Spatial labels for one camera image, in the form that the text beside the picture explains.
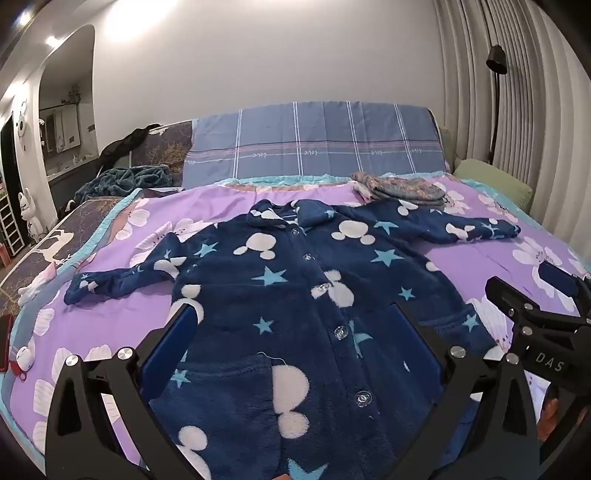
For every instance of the recessed spot light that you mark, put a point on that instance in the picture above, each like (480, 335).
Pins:
(51, 40)

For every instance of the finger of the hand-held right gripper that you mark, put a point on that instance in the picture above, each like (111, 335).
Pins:
(556, 277)
(512, 297)

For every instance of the pale green cushion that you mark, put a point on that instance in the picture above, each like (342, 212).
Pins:
(448, 147)

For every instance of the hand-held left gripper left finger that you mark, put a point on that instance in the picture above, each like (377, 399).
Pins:
(171, 341)

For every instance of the white bear wall clock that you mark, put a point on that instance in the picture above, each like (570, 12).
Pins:
(21, 124)

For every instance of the black floor lamp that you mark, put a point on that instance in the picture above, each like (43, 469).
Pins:
(496, 60)

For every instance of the dark deer-print quilt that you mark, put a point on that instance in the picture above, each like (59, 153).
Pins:
(32, 263)

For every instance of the blue plaid blanket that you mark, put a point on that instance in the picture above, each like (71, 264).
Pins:
(323, 147)

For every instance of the white pleated curtain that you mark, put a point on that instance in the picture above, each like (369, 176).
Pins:
(531, 115)

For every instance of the folded floral garment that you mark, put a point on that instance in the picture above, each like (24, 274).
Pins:
(397, 187)

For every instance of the dark grey vanity cabinet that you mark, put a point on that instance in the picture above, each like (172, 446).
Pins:
(74, 184)

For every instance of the navy star-print fleece pajama top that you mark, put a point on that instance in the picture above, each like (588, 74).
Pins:
(300, 323)

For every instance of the white ladder rack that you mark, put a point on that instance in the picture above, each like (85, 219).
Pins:
(11, 226)

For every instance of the white cat figurine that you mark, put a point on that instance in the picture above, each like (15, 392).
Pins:
(30, 217)

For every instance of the person's right hand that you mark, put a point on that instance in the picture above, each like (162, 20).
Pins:
(549, 413)

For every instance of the white and pink sock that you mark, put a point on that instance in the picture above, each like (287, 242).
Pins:
(44, 279)

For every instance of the black garment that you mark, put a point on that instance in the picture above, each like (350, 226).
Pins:
(120, 147)

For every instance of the green pillow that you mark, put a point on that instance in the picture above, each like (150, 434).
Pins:
(494, 180)

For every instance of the potted plant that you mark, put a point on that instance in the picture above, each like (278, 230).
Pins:
(75, 94)

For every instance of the purple floral bed sheet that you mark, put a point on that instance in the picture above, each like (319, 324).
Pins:
(471, 258)

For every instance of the teal fleece blanket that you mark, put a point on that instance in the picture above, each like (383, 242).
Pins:
(124, 180)

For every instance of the small white charm toy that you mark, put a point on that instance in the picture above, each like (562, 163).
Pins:
(23, 360)

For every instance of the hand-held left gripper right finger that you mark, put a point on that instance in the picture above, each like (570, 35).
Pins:
(415, 341)

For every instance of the mirror cabinet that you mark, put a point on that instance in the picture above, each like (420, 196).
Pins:
(57, 129)

